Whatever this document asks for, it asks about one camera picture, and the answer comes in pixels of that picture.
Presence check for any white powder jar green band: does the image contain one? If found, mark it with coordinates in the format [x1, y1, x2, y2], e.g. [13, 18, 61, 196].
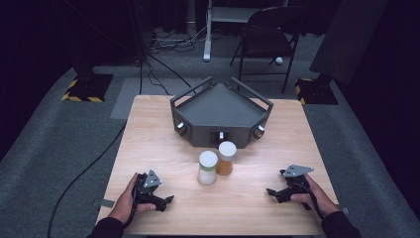
[197, 150, 219, 186]

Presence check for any thick black floor cable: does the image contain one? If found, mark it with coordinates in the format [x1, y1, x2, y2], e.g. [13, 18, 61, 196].
[47, 121, 129, 238]

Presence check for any grey corner shelf rack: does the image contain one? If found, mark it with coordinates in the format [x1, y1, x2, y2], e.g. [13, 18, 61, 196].
[169, 76, 274, 149]

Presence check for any black stand striped base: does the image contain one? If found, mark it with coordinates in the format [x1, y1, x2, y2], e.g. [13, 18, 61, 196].
[60, 0, 114, 103]
[294, 73, 340, 106]

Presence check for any black tripod pole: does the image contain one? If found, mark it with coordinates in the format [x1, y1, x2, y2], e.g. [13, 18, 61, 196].
[126, 0, 149, 67]

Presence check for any right hand-held gripper cable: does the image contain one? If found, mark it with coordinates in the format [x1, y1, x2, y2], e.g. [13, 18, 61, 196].
[296, 180, 326, 221]

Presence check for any black folding chair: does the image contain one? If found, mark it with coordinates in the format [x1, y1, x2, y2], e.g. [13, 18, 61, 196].
[230, 5, 310, 95]

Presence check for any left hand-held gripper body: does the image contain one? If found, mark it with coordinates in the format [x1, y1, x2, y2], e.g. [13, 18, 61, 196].
[132, 169, 162, 206]

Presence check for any dark grey panel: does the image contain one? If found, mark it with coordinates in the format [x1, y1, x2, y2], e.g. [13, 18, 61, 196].
[309, 0, 390, 85]

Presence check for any white desk frame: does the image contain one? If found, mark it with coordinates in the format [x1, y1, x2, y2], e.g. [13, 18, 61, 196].
[202, 0, 289, 63]

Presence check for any thin black floor cable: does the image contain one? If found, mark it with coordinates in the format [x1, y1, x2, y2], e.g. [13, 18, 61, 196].
[145, 53, 197, 95]

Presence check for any orange powder jar white lid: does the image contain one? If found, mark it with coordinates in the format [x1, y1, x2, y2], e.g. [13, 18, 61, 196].
[216, 141, 238, 177]

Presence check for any hand-held gripper cable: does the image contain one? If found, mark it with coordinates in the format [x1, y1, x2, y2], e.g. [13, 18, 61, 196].
[122, 175, 142, 230]
[296, 180, 326, 221]

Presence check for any left hand-held gripper cable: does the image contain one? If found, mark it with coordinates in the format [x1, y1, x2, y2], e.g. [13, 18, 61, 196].
[122, 175, 142, 230]

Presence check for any person's left hand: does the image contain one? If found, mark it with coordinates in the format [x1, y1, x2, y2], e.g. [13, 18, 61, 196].
[108, 172, 157, 225]

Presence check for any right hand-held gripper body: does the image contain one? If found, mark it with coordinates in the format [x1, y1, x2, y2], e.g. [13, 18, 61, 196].
[279, 164, 315, 197]

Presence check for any person's right hand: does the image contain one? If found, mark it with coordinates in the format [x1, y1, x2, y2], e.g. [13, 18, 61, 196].
[290, 174, 341, 217]

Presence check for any tangle of floor cables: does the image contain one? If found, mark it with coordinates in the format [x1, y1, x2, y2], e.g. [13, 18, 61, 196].
[150, 27, 207, 55]

